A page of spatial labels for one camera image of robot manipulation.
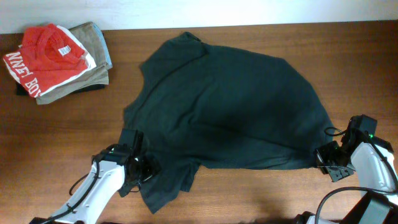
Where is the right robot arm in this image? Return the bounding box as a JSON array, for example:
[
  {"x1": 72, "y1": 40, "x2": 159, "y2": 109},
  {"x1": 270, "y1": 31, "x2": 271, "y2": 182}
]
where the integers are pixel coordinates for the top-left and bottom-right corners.
[{"x1": 293, "y1": 135, "x2": 397, "y2": 224}]

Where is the light blue folded garment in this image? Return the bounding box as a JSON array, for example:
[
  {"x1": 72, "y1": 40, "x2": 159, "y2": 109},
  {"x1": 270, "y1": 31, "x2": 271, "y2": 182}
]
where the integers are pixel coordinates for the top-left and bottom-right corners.
[{"x1": 93, "y1": 23, "x2": 113, "y2": 69}]

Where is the khaki folded garment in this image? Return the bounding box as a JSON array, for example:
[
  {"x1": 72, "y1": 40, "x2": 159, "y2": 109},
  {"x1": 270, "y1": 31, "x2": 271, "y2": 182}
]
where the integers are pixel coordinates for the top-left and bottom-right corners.
[{"x1": 36, "y1": 22, "x2": 109, "y2": 105}]

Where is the red folded t-shirt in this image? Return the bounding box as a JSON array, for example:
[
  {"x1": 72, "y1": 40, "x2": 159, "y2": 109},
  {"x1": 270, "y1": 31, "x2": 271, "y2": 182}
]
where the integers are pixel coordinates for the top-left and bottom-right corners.
[{"x1": 2, "y1": 24, "x2": 88, "y2": 98}]

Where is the black folded garment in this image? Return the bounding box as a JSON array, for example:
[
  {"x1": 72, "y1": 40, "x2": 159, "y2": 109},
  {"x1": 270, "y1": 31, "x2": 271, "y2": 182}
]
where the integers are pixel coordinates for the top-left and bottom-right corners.
[{"x1": 14, "y1": 82, "x2": 106, "y2": 96}]

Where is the dark green t-shirt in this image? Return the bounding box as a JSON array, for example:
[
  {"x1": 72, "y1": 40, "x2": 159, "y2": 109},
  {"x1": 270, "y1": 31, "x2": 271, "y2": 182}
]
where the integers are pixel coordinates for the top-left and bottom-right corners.
[{"x1": 124, "y1": 32, "x2": 332, "y2": 213}]

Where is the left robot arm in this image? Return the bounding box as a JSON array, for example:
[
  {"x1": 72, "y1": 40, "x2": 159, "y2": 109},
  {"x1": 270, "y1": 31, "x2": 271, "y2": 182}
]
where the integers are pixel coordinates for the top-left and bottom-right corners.
[{"x1": 30, "y1": 144, "x2": 160, "y2": 224}]

